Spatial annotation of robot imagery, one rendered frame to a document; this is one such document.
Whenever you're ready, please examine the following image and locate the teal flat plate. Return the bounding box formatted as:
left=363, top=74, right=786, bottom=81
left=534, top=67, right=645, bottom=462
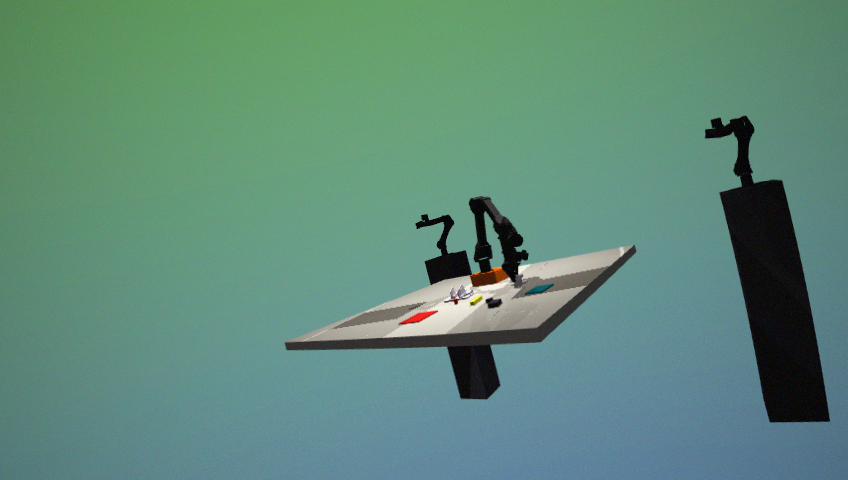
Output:
left=525, top=283, right=554, bottom=294

